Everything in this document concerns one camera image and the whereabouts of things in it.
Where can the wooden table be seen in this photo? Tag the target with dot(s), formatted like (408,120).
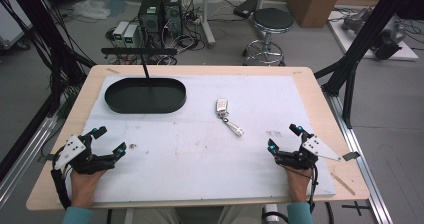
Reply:
(336,104)

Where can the person's left hand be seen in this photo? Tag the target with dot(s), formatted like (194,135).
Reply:
(85,185)

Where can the aluminium rail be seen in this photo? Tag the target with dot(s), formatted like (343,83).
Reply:
(23,160)
(361,170)

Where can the white power supply unit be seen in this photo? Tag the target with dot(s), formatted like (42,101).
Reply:
(131,35)
(120,30)

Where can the grey robot part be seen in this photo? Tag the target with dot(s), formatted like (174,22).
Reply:
(356,19)

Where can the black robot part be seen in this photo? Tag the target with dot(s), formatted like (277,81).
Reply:
(388,40)

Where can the grey desk leg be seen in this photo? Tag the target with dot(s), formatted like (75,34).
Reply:
(207,20)

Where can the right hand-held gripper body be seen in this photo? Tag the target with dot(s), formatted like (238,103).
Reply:
(311,149)

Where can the black flat device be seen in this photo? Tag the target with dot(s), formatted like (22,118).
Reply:
(245,7)

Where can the brown cardboard box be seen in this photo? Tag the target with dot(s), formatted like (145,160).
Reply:
(313,4)

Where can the black computer tower green label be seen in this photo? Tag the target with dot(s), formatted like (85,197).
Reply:
(150,17)

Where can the small black tape piece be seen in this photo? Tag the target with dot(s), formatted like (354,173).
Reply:
(351,156)

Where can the black oval tray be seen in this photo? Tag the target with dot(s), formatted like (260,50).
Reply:
(145,97)

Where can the black T-shaped stand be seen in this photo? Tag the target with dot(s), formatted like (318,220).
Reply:
(140,51)

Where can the white foam mat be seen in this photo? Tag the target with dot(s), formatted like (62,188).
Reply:
(206,164)

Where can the black round stool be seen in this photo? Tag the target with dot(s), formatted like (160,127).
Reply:
(271,20)

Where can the white floor board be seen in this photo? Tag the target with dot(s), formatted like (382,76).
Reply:
(405,52)

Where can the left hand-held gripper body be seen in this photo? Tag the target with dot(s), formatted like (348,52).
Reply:
(71,149)

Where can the thin wooden stick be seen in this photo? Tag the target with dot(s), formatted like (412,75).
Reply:
(343,184)

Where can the white cabinet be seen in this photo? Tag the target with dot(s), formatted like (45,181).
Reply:
(11,17)

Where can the white plastic bag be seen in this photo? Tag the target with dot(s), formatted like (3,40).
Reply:
(91,10)

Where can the person's right hand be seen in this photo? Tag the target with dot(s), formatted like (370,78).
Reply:
(299,184)

